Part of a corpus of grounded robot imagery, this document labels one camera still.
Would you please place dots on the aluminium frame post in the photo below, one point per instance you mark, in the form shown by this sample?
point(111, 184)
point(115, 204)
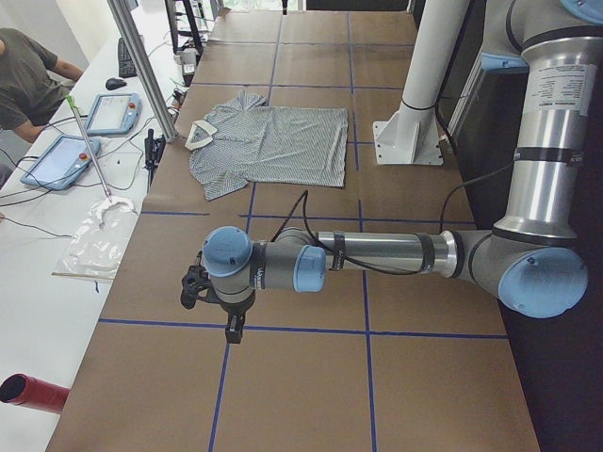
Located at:
point(129, 32)

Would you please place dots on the clear plastic bag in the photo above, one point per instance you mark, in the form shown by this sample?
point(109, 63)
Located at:
point(100, 241)

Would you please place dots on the teach pendant tablet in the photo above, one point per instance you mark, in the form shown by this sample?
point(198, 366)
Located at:
point(60, 165)
point(113, 114)

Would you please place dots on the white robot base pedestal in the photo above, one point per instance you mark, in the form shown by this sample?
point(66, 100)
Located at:
point(411, 136)

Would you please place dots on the black keyboard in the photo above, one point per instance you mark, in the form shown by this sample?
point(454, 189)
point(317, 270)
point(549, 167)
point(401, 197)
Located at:
point(126, 65)

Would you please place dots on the striped polo shirt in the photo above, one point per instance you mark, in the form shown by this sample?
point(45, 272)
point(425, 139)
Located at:
point(244, 140)

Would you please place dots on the far teach pendant tablet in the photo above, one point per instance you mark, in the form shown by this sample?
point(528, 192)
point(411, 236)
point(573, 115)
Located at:
point(113, 114)

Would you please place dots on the near teach pendant tablet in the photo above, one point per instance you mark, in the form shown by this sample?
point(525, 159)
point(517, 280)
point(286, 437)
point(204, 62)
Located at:
point(60, 165)

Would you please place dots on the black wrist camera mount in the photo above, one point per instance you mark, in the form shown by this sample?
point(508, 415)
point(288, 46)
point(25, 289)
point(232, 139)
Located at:
point(196, 286)

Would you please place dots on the red cylinder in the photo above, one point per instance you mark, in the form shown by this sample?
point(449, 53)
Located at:
point(29, 392)

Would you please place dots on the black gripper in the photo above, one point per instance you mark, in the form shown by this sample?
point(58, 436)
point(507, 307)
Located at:
point(236, 308)

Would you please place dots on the black clamp tool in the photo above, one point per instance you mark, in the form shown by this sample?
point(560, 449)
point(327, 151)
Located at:
point(153, 148)

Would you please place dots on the metal rod with green tip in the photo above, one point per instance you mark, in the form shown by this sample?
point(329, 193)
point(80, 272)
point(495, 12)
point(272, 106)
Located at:
point(82, 129)

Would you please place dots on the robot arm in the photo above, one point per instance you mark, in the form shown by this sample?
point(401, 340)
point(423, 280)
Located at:
point(407, 200)

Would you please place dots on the black computer mouse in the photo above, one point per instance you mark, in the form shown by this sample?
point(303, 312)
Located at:
point(115, 83)

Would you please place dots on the person in olive shirt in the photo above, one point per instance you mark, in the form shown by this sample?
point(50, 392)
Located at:
point(29, 95)

